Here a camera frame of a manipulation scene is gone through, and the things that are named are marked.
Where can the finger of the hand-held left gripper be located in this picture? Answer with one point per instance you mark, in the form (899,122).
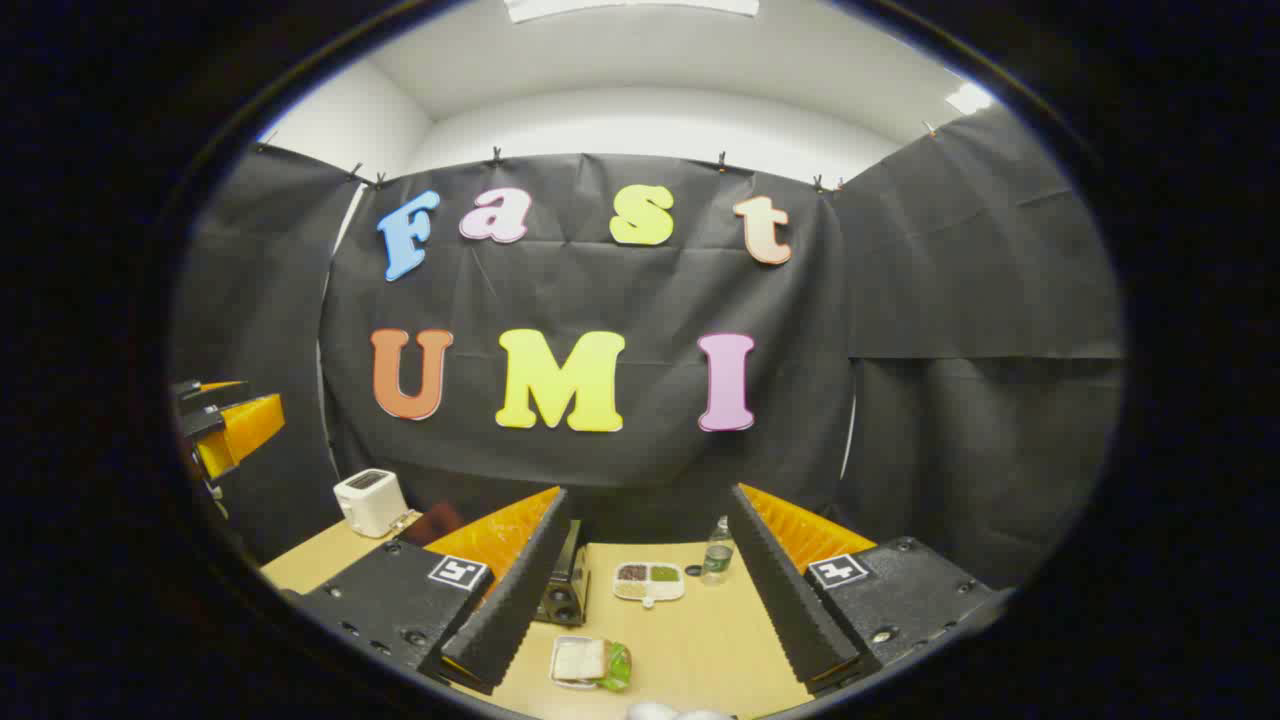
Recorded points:
(195,392)
(245,425)

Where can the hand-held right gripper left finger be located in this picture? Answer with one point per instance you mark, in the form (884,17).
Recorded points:
(510,600)

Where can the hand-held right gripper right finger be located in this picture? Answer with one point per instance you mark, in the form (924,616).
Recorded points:
(785,600)

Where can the black electric oven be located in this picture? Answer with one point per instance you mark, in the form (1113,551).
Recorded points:
(565,600)

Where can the white bread slice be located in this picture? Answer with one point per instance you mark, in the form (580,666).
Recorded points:
(578,660)

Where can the green lettuce leaf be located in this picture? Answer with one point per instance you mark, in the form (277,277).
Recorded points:
(618,668)

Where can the clear plastic water bottle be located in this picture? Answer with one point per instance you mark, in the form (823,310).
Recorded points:
(717,560)

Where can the white rectangular tray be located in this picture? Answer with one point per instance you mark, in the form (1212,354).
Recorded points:
(556,675)

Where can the white divided condiment dish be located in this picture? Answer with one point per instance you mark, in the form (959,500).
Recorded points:
(650,585)

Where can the white toaster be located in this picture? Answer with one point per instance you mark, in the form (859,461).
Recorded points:
(370,500)

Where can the black backdrop cloth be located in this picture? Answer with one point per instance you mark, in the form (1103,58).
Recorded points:
(600,290)

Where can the ceiling light panel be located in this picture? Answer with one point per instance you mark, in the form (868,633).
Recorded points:
(630,6)
(970,98)

